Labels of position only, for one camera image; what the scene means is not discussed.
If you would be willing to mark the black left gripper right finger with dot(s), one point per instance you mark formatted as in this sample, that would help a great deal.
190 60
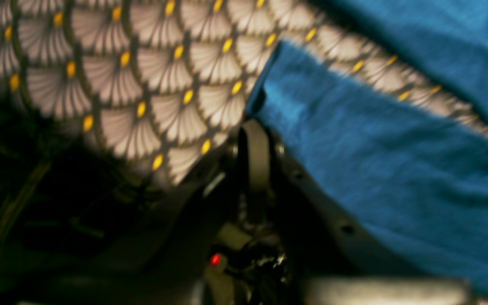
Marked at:
332 259

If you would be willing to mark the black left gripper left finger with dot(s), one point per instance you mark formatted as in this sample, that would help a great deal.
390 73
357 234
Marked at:
161 261

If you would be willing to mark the blue long-sleeve T-shirt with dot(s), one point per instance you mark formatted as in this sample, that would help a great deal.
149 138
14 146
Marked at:
406 157

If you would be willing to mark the patterned fan-motif tablecloth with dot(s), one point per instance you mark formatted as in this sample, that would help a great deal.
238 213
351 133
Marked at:
159 83

